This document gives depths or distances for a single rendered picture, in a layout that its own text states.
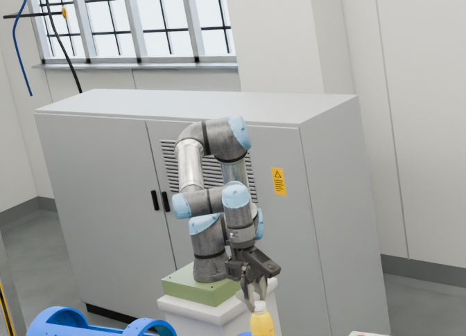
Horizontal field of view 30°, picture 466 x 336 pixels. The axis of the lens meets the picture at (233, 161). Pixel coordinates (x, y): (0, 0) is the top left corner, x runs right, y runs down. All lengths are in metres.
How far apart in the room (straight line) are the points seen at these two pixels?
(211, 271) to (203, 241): 0.12
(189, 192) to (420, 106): 2.88
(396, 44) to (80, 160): 2.03
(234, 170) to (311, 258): 1.49
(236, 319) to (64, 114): 2.62
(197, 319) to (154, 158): 1.91
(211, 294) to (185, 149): 0.59
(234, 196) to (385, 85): 3.01
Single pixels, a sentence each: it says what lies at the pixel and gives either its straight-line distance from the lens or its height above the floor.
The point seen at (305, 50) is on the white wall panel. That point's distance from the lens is 5.19.
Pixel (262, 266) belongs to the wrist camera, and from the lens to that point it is 2.42.
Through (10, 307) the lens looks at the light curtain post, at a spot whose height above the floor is 1.03.
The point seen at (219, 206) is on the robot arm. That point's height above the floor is 1.67.
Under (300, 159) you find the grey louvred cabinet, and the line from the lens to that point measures 4.13.
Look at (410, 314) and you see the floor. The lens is 5.31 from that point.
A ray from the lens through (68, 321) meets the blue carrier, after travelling 3.29.
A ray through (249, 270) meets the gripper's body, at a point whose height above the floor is 1.50.
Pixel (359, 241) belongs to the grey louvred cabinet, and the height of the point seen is 0.70.
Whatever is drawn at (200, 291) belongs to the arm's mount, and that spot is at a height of 1.20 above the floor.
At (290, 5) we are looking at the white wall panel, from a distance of 5.19.
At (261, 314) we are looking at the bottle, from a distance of 2.52.
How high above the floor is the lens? 2.49
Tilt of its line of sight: 17 degrees down
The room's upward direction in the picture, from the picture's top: 10 degrees counter-clockwise
